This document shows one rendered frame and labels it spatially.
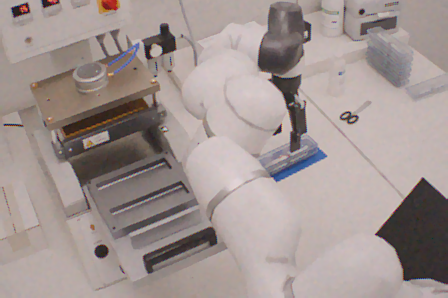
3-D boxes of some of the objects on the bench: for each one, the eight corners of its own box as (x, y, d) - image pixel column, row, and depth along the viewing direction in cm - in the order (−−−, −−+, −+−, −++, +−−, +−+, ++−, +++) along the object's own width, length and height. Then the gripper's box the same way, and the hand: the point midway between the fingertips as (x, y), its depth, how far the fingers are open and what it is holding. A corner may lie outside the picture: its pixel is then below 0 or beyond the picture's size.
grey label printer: (322, 12, 218) (324, -28, 207) (367, 4, 222) (370, -36, 212) (354, 44, 200) (358, 1, 189) (401, 34, 204) (407, -9, 193)
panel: (101, 287, 132) (74, 217, 127) (214, 238, 142) (194, 169, 137) (103, 291, 130) (76, 220, 125) (218, 241, 140) (197, 171, 135)
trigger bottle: (325, 24, 211) (327, -38, 196) (346, 29, 208) (350, -34, 192) (316, 35, 206) (318, -29, 190) (337, 40, 202) (341, -24, 186)
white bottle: (326, 95, 185) (328, 56, 176) (329, 86, 189) (332, 48, 180) (341, 98, 184) (344, 59, 174) (344, 89, 187) (347, 51, 178)
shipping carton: (-10, 216, 151) (-20, 193, 146) (35, 201, 155) (26, 177, 149) (0, 266, 138) (-11, 243, 132) (49, 249, 142) (40, 226, 136)
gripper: (250, 56, 149) (252, 127, 163) (299, 96, 135) (297, 169, 149) (274, 47, 152) (275, 117, 166) (324, 85, 138) (320, 157, 152)
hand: (285, 134), depth 156 cm, fingers open, 8 cm apart
